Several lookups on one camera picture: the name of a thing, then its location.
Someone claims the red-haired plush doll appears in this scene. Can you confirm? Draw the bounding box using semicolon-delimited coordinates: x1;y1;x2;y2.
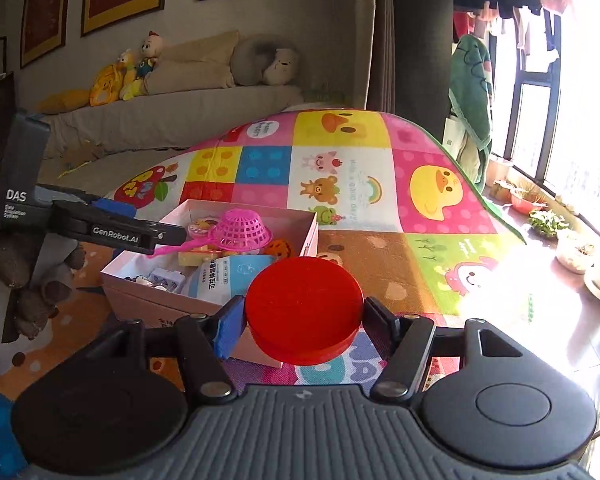
134;30;164;82

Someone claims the pink cardboard box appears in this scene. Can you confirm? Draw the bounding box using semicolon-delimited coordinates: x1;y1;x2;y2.
101;198;320;369

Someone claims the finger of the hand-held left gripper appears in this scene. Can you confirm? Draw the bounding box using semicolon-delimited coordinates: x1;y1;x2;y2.
90;197;144;221
49;200;187;256

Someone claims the folded beige blanket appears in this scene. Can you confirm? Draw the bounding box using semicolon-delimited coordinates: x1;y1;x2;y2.
144;29;241;96

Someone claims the yellow orange cushion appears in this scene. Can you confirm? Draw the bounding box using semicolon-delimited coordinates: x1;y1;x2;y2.
89;64;124;107

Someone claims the colourful printed play mat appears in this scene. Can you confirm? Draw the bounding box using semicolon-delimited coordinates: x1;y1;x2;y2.
0;108;527;480

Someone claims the blue white cotton pad packet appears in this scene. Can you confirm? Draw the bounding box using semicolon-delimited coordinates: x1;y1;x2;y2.
179;253;276;307

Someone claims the green printed towel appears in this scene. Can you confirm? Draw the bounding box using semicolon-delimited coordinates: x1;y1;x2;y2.
448;34;495;192

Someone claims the pink toy strainer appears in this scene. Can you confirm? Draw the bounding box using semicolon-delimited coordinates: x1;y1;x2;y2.
147;208;274;259

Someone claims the grey neck pillow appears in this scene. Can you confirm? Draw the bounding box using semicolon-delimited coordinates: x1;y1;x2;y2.
229;34;301;87

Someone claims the beige sofa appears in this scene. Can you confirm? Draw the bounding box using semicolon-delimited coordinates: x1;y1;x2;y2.
17;84;306;182

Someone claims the red plant pot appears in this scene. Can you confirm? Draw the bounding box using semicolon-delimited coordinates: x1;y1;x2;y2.
509;187;546;214

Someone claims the pink yellow cupcake toy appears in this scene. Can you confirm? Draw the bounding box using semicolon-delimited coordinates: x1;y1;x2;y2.
187;215;221;240

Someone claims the small green potted plant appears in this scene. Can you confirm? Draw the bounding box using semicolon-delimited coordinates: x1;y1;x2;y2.
527;209;571;239

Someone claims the red round tin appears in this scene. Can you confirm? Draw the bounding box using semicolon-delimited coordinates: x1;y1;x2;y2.
244;256;365;366

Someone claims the small yellow plush toy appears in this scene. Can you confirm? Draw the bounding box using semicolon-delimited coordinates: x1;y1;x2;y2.
115;48;137;86

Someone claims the white bear plush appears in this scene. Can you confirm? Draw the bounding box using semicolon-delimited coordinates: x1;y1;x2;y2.
262;48;301;86

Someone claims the small white plant pot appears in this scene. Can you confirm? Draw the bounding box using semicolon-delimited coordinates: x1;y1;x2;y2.
554;229;599;275

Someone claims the grey curtain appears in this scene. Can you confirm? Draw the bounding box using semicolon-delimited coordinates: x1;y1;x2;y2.
367;0;456;137

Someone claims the yellow pillow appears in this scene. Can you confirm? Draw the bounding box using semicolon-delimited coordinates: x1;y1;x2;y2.
37;88;92;115

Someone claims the orange round toy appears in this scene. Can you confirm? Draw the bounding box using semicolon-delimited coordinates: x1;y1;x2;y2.
263;238;294;261

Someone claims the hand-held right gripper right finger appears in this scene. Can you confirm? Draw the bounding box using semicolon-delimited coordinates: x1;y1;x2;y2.
362;296;525;404

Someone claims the brown plant pot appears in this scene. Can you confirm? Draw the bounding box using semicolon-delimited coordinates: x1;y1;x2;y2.
485;157;515;187

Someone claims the person's left hand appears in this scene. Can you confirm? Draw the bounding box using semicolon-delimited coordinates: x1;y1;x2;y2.
0;234;87;342

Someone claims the white paper bag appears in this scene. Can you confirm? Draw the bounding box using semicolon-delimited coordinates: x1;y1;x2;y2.
442;115;469;162

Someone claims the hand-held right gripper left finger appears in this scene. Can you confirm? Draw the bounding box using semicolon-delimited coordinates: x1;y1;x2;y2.
121;295;247;407

